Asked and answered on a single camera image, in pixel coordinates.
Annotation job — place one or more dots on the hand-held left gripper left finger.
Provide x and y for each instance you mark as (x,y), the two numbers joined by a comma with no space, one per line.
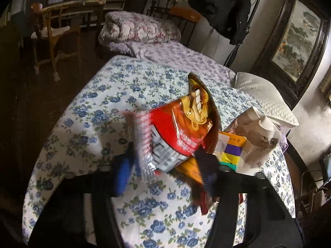
(122,175)

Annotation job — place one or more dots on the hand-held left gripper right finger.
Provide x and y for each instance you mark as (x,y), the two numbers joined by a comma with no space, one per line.
(210,183)

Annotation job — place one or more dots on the orange snack packet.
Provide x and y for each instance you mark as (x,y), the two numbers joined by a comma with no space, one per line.
(190,170)

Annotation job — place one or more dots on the white plastic bag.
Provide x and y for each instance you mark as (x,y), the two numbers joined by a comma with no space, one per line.
(258,137)

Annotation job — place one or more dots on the red snack bag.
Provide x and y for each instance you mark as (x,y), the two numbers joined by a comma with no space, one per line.
(170,126)

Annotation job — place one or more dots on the yellow purple green box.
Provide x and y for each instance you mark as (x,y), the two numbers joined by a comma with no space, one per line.
(231,149)

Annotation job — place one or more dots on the lilac cloth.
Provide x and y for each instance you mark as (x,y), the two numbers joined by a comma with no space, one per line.
(283,139)

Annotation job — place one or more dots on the white quilted pillow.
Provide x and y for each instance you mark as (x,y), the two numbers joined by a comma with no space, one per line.
(263,95)

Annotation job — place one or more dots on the lilac floral sheet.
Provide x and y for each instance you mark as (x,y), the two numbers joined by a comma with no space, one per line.
(181,56)

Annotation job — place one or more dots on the black coat stand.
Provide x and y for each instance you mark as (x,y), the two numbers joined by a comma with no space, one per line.
(232,54)

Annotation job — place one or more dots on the folded floral quilt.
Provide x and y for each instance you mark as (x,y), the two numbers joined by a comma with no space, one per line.
(139,28)

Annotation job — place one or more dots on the wooden chair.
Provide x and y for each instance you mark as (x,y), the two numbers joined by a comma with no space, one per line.
(51,31)

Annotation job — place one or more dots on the dark framed landscape painting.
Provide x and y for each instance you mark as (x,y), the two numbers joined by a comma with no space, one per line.
(297,44)

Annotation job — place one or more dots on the wooden headboard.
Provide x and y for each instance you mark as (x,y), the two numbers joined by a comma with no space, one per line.
(186,14)

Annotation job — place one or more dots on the wooden desk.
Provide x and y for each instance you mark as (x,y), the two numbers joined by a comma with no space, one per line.
(77,4)

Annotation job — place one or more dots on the dark jacket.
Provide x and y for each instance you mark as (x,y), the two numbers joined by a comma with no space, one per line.
(222,2)

